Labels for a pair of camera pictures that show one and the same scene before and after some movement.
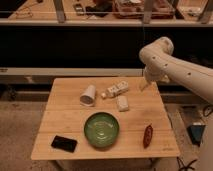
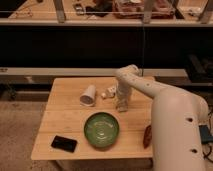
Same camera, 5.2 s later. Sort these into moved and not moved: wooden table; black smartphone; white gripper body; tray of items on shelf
Moved: white gripper body
Not moved: black smartphone; tray of items on shelf; wooden table
